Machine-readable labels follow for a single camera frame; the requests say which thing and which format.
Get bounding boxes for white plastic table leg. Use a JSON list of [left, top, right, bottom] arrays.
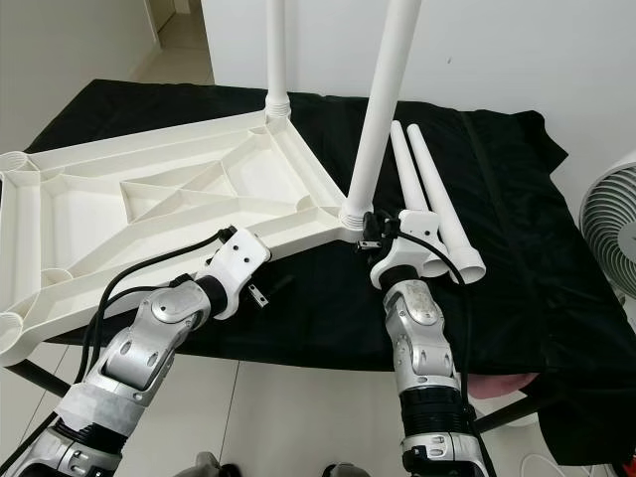
[[338, 0, 423, 232], [261, 0, 291, 118], [405, 121, 488, 284], [388, 119, 458, 279]]

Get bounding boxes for white plastic table top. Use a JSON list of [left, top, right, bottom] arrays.
[[0, 107, 369, 367]]

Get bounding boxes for black tablecloth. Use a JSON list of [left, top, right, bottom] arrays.
[[0, 78, 636, 438]]

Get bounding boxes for grey left robot foot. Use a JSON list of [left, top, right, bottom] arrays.
[[189, 452, 244, 477]]

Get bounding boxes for grey robot foot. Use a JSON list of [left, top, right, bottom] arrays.
[[189, 452, 244, 477], [323, 462, 369, 477]]

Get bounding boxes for pink cloth bundle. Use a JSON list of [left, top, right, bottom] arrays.
[[467, 373, 543, 398]]

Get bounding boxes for grey right robot foot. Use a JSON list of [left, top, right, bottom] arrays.
[[323, 462, 369, 477]]

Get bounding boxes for black metal table leg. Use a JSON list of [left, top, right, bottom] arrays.
[[472, 383, 557, 433], [15, 358, 85, 398]]

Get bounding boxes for white round fan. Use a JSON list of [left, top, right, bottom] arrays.
[[581, 149, 636, 299]]

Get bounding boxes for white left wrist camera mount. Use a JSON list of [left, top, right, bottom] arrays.
[[204, 227, 271, 317]]

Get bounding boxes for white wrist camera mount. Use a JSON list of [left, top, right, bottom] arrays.
[[204, 227, 271, 317], [370, 209, 443, 291]]

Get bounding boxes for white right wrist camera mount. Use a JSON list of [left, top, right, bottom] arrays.
[[370, 209, 443, 291]]

